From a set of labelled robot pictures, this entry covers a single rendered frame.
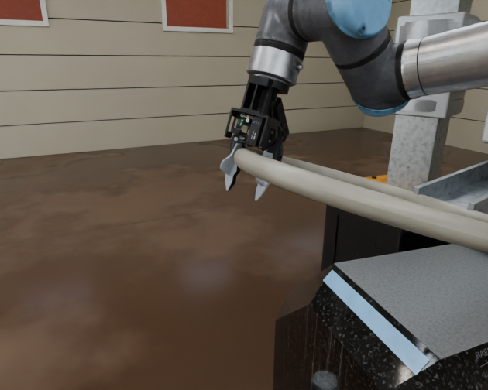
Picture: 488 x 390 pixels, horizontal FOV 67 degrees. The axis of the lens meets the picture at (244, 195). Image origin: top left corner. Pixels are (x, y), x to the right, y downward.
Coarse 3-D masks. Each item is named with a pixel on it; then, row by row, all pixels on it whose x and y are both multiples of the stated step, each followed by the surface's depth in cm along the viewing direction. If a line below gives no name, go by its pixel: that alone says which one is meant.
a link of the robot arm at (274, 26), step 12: (276, 0) 59; (288, 0) 56; (264, 12) 61; (276, 12) 59; (264, 24) 60; (276, 24) 59; (288, 24) 57; (264, 36) 60; (276, 36) 59; (288, 36) 59; (288, 48) 59; (300, 48) 61
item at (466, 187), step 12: (468, 168) 87; (480, 168) 89; (432, 180) 80; (444, 180) 81; (456, 180) 84; (468, 180) 87; (480, 180) 91; (420, 192) 77; (432, 192) 80; (444, 192) 82; (456, 192) 85; (468, 192) 84; (480, 192) 84; (456, 204) 78; (468, 204) 68; (480, 204) 69
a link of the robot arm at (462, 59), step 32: (448, 32) 50; (480, 32) 47; (352, 64) 55; (384, 64) 55; (416, 64) 52; (448, 64) 49; (480, 64) 47; (352, 96) 62; (384, 96) 58; (416, 96) 56
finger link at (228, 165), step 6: (240, 144) 67; (234, 150) 67; (228, 156) 66; (222, 162) 65; (228, 162) 67; (234, 162) 69; (222, 168) 66; (228, 168) 68; (234, 168) 69; (228, 174) 69; (234, 174) 69; (228, 180) 70; (234, 180) 70; (228, 186) 70
